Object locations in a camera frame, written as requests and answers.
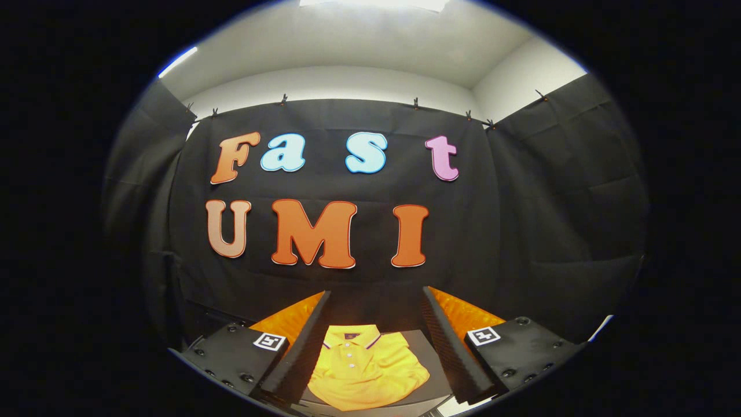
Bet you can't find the row of black cloth clips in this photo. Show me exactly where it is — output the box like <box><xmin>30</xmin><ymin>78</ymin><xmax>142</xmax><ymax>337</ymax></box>
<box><xmin>184</xmin><ymin>88</ymin><xmax>548</xmax><ymax>129</ymax></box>

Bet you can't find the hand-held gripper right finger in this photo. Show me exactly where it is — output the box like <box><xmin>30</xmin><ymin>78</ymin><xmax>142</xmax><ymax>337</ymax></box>
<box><xmin>421</xmin><ymin>286</ymin><xmax>586</xmax><ymax>405</ymax></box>

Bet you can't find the plain black side cloth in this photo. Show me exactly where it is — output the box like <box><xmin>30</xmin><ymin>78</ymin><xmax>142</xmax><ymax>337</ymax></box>
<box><xmin>101</xmin><ymin>78</ymin><xmax>197</xmax><ymax>348</ymax></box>
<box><xmin>486</xmin><ymin>72</ymin><xmax>649</xmax><ymax>342</ymax></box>

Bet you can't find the grey side table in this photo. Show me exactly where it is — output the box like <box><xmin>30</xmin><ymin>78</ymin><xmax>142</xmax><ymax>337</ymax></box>
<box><xmin>301</xmin><ymin>329</ymin><xmax>453</xmax><ymax>417</ymax></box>

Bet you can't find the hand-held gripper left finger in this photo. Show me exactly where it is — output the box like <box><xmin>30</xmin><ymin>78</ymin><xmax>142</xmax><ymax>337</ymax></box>
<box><xmin>168</xmin><ymin>290</ymin><xmax>333</xmax><ymax>405</ymax></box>

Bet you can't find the yellow polo shirt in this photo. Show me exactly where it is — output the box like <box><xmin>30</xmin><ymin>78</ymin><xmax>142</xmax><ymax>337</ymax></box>
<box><xmin>307</xmin><ymin>324</ymin><xmax>431</xmax><ymax>412</ymax></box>

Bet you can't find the black backdrop cloth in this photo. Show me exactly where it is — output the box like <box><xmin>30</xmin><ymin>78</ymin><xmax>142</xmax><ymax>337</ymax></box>
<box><xmin>171</xmin><ymin>98</ymin><xmax>501</xmax><ymax>331</ymax></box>

